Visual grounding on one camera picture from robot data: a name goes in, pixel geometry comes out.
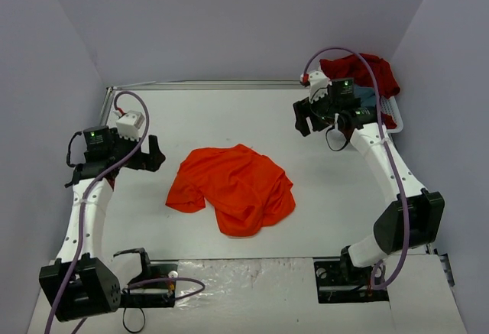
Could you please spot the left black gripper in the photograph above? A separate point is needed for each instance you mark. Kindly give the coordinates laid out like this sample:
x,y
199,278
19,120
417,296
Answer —
x,y
147,154

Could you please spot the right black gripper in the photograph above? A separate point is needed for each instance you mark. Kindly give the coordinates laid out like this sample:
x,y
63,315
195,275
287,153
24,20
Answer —
x,y
309,111

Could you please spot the orange t shirt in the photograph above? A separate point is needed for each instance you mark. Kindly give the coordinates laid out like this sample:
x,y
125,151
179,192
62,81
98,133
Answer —
x,y
247,190

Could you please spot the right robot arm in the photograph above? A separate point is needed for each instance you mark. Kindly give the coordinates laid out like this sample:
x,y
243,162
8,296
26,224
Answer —
x,y
413,214

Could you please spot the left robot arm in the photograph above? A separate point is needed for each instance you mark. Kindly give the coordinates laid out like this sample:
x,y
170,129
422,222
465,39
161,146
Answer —
x,y
80,283

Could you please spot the teal t shirt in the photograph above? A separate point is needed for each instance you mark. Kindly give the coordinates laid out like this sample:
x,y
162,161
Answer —
x,y
366,95

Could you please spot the dark red t shirt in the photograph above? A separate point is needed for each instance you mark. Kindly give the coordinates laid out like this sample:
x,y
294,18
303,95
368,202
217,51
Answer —
x,y
352,67

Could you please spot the white plastic laundry basket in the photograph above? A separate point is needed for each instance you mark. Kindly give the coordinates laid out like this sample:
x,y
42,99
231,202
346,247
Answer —
x,y
389,107

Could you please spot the white foam front board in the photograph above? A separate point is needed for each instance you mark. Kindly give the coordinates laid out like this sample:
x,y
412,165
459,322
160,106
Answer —
x,y
279,296

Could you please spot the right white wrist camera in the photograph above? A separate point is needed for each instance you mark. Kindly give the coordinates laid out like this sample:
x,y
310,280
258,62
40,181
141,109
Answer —
x,y
317,83

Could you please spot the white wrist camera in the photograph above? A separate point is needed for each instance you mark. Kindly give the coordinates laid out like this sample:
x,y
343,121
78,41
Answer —
x,y
317,83
129,125

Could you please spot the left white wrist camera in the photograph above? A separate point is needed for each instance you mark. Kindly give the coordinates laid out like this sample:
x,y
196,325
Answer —
x,y
129,125

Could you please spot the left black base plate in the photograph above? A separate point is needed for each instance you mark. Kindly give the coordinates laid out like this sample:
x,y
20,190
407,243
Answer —
x,y
137,274

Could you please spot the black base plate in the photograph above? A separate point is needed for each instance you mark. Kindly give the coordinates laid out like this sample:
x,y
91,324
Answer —
x,y
137,274
334,286

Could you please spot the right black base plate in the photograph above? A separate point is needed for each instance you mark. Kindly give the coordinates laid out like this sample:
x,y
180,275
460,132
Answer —
x,y
334,286

